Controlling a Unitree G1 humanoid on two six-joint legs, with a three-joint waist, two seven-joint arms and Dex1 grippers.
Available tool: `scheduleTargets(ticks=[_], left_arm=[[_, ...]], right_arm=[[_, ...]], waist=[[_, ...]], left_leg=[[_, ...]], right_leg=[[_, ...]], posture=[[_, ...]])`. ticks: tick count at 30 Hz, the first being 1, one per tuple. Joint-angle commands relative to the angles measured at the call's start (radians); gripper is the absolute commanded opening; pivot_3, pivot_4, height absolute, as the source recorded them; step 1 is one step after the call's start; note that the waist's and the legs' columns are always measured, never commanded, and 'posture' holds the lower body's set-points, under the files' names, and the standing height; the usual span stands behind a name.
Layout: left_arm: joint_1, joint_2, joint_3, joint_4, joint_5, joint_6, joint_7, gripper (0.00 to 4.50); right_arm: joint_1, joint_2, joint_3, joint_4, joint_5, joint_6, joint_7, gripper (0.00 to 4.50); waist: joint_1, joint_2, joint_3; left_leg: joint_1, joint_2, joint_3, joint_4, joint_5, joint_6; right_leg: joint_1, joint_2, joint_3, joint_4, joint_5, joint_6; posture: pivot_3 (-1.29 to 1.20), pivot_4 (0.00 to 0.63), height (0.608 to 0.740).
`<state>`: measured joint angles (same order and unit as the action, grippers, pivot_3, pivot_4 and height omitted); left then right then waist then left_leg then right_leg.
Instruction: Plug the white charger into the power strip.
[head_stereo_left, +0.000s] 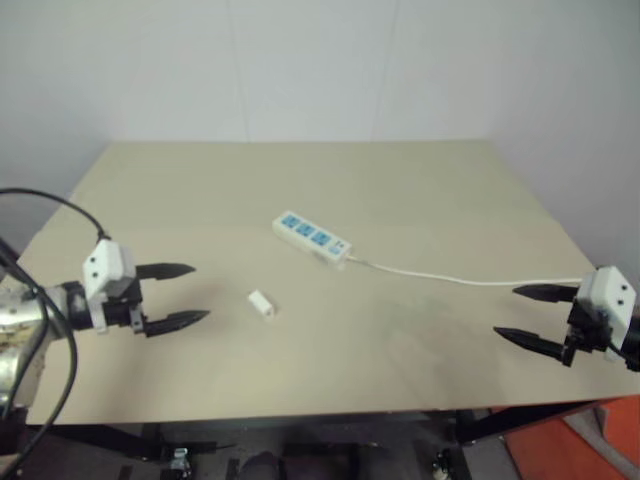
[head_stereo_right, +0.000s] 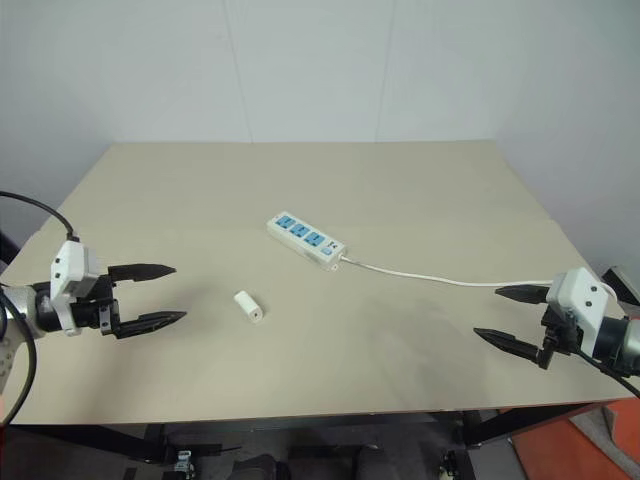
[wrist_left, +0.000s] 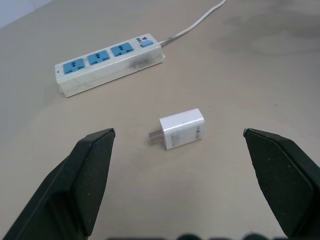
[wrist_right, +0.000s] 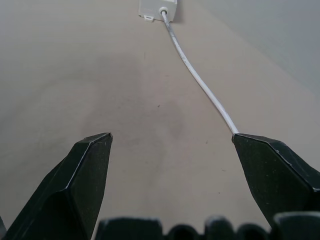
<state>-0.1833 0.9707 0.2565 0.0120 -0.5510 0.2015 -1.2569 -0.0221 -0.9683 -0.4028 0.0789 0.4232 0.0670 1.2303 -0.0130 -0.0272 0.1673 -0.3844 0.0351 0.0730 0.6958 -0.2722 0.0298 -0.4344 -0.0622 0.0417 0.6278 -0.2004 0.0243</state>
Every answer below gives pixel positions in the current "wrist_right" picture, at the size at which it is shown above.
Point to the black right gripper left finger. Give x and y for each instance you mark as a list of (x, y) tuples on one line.
[(75, 180)]

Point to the white plastic box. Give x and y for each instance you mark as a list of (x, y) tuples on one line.
[(152, 8)]

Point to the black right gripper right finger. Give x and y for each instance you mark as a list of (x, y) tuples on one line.
[(272, 175)]

